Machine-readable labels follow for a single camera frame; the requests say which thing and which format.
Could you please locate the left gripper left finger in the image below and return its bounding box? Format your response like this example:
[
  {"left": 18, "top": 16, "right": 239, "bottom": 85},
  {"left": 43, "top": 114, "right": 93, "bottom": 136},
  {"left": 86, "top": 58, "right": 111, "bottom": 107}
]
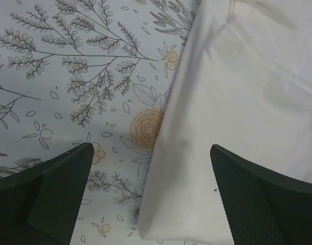
[{"left": 0, "top": 143, "right": 94, "bottom": 244}]

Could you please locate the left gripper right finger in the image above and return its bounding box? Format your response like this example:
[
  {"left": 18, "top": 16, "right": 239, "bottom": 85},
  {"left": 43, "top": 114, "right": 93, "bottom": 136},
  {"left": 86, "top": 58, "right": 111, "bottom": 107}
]
[{"left": 210, "top": 144, "right": 312, "bottom": 244}]

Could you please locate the white t shirt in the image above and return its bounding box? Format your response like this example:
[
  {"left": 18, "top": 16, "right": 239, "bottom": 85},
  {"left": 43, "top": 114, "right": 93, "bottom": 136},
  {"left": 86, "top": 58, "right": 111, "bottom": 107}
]
[{"left": 138, "top": 1, "right": 312, "bottom": 244}]

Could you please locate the floral table mat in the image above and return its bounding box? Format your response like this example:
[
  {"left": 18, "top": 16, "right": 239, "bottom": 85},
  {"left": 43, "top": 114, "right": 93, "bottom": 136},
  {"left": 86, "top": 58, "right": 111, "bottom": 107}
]
[{"left": 0, "top": 1, "right": 209, "bottom": 244}]

